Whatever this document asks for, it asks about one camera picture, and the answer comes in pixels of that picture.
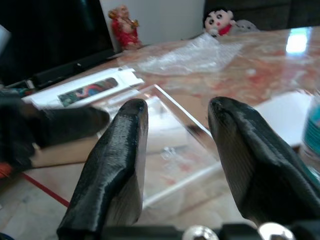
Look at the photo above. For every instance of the white paper sheet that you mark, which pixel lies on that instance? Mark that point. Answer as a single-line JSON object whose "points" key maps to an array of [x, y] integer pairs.
{"points": [[280, 117]]}

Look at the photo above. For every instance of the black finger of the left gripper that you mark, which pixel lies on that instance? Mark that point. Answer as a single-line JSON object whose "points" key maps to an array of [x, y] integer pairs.
{"points": [[72, 122]]}

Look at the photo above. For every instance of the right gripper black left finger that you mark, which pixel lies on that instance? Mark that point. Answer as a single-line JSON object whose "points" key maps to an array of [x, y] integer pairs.
{"points": [[112, 162]]}

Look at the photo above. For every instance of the white package with picture window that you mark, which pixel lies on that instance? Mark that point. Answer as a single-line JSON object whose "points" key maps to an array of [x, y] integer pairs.
{"points": [[50, 97]]}

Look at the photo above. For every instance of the dark fabric sofa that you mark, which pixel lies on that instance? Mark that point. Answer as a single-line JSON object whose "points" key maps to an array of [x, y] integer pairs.
{"points": [[275, 12]]}

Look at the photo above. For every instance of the black flat screen television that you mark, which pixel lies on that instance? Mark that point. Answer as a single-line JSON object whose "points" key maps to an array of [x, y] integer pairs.
{"points": [[50, 30]]}

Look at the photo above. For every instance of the marble table with red edge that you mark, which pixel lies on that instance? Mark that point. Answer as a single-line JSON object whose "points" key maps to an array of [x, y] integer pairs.
{"points": [[262, 70]]}

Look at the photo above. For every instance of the grey plush toy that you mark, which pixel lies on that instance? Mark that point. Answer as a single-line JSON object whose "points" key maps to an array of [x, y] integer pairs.
{"points": [[246, 26]]}

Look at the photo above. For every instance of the clear bubble wrap sheet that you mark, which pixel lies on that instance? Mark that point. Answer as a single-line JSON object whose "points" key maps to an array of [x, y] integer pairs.
{"points": [[190, 57]]}

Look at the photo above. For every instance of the red robed figurine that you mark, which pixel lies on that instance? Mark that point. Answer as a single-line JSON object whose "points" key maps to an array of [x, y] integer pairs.
{"points": [[125, 30]]}

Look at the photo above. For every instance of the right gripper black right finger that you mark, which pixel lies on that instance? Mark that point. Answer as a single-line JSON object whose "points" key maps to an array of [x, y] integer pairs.
{"points": [[255, 162]]}

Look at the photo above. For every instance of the cartoon boy plush doll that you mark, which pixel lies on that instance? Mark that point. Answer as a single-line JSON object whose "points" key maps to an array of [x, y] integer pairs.
{"points": [[220, 20]]}

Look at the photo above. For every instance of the plastic bottle with teal label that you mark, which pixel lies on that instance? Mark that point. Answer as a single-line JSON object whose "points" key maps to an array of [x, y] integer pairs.
{"points": [[312, 130]]}

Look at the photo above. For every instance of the clear plastic package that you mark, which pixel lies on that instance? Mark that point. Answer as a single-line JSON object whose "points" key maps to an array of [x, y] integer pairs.
{"points": [[175, 140]]}

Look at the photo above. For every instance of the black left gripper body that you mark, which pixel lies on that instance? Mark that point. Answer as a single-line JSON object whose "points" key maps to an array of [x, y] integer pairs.
{"points": [[15, 130]]}

